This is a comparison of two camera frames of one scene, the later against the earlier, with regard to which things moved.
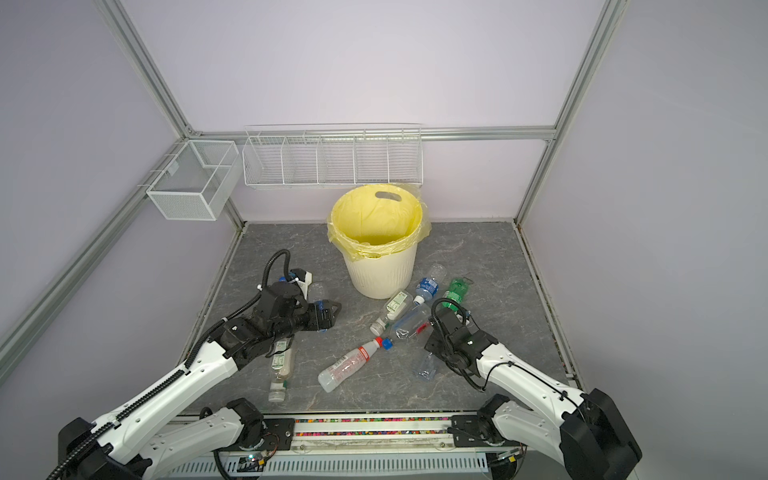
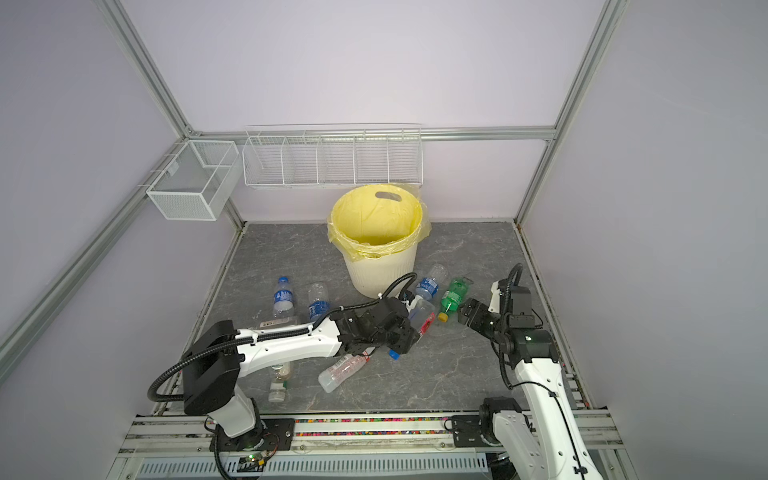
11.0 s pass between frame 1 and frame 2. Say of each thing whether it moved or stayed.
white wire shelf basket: stayed
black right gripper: moved
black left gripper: moved
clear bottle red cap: stayed
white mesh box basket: stayed
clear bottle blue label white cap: stayed
